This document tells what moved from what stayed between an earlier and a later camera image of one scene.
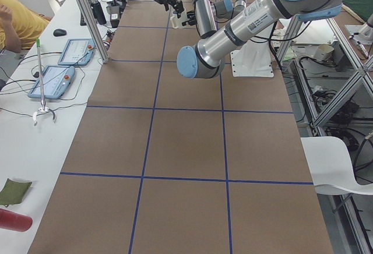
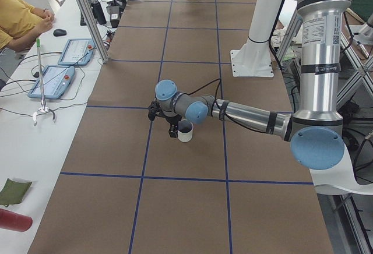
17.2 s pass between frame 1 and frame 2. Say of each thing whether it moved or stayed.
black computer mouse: stayed
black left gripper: moved
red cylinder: stayed
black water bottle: stayed
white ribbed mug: moved
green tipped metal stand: stayed
